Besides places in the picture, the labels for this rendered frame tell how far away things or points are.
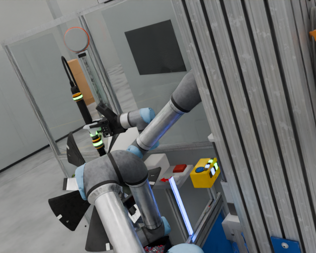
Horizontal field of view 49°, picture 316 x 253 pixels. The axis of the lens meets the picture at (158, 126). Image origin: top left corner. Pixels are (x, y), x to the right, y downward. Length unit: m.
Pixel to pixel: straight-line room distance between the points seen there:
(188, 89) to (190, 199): 1.49
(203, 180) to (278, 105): 1.12
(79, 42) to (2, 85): 4.90
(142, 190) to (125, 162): 0.15
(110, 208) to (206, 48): 0.60
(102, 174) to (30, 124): 6.15
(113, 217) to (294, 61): 0.71
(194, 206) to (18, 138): 5.10
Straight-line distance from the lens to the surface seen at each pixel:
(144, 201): 1.36
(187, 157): 2.45
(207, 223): 1.89
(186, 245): 1.10
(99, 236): 1.84
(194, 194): 2.62
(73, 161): 2.13
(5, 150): 7.24
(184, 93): 1.29
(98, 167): 1.21
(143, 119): 1.55
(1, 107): 7.16
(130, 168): 1.22
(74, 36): 2.36
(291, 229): 0.98
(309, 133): 0.80
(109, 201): 1.16
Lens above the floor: 1.94
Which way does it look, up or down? 19 degrees down
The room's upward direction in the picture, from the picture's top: 20 degrees counter-clockwise
